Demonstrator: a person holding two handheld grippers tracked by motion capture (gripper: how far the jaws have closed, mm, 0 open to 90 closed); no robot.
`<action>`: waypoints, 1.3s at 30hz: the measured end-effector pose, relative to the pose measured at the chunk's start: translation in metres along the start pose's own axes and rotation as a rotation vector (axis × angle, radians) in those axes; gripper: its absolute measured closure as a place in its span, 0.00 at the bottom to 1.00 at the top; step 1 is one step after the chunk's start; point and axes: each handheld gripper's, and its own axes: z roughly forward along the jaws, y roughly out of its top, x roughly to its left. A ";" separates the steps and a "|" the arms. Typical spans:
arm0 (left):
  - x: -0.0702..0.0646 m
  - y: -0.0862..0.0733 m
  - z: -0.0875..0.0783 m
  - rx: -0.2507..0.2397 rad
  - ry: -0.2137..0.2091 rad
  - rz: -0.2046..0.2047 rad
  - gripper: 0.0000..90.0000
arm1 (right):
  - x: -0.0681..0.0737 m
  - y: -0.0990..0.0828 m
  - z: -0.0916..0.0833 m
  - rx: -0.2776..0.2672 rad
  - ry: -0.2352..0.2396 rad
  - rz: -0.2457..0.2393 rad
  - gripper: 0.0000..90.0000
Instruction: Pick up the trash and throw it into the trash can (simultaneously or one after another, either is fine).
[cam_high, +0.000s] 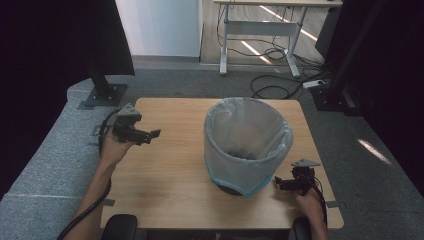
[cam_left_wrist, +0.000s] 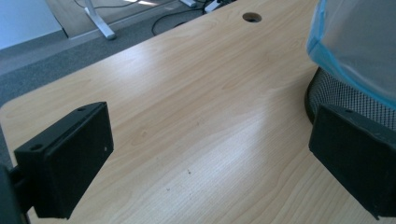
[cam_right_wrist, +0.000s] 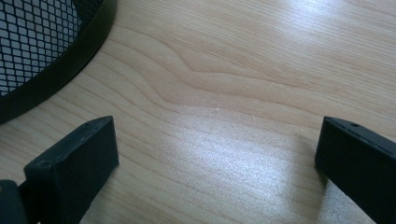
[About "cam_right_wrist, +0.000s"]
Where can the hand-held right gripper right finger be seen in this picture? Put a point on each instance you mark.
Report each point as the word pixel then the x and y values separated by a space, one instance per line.
pixel 361 165

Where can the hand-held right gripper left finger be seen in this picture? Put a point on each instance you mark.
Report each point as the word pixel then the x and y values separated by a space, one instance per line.
pixel 71 168

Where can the black mesh waste bin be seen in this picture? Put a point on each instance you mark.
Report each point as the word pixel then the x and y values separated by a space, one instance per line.
pixel 40 46

